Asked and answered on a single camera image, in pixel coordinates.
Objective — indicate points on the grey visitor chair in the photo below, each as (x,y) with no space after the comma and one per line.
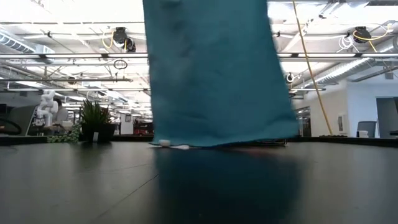
(367,127)

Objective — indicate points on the silver ceiling duct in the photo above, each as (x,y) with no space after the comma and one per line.
(21,45)
(342,73)

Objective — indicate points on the small potted green plant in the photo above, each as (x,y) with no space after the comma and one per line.
(94,121)

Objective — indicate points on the white robot figure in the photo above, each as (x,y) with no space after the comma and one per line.
(46,109)

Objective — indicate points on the white wall dispenser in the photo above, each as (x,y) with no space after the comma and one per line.
(341,123)

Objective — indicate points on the light blue microfiber towel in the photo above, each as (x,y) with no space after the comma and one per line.
(217,77)

